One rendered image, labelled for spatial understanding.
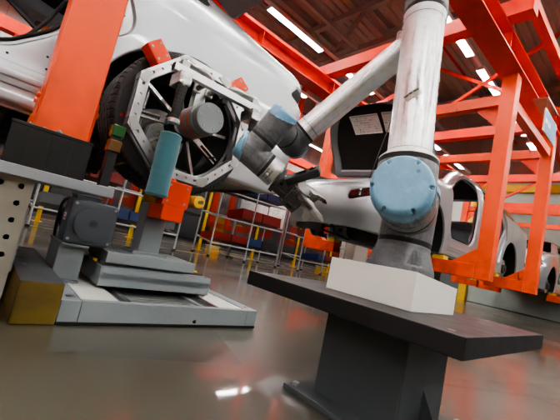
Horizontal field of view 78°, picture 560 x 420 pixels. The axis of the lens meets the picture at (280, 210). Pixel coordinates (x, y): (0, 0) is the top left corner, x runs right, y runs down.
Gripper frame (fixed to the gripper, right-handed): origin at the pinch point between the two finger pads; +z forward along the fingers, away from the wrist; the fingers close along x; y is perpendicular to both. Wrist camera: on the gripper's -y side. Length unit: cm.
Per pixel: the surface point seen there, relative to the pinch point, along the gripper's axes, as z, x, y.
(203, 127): -53, -30, 20
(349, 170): 91, -408, 87
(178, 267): -23, -17, 76
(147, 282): -30, -2, 79
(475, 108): 139, -381, -84
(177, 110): -62, -16, 16
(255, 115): -41, -44, 6
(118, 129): -68, 4, 25
